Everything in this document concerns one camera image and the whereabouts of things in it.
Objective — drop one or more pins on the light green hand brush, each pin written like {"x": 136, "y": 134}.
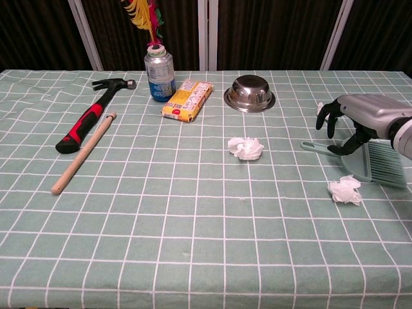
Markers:
{"x": 386, "y": 164}

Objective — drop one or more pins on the white tissue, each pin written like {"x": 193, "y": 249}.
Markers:
{"x": 246, "y": 148}
{"x": 345, "y": 193}

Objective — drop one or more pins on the dark pleated curtain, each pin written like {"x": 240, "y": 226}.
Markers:
{"x": 38, "y": 32}

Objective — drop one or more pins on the upright white frame post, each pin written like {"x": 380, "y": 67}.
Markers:
{"x": 207, "y": 35}

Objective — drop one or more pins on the blue and silver drink can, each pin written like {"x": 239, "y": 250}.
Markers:
{"x": 160, "y": 80}

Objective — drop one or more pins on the red and black claw hammer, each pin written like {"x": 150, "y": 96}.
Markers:
{"x": 88, "y": 117}

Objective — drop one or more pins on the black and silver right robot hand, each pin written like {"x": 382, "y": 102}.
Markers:
{"x": 367, "y": 109}

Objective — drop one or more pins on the colourful feather shuttlecock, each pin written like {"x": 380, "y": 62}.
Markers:
{"x": 145, "y": 16}

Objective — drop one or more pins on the stainless steel bowl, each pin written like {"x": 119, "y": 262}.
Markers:
{"x": 249, "y": 91}

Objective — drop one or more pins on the green checked tablecloth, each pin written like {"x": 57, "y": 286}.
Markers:
{"x": 193, "y": 225}

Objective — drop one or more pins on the wooden stick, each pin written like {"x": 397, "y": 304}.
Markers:
{"x": 82, "y": 154}

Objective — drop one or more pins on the slanted white frame post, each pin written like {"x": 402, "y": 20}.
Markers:
{"x": 336, "y": 35}
{"x": 85, "y": 35}

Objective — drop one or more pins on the light green plastic dustpan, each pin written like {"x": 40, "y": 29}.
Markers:
{"x": 355, "y": 164}

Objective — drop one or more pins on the yellow biscuit pack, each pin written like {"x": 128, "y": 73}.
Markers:
{"x": 186, "y": 101}

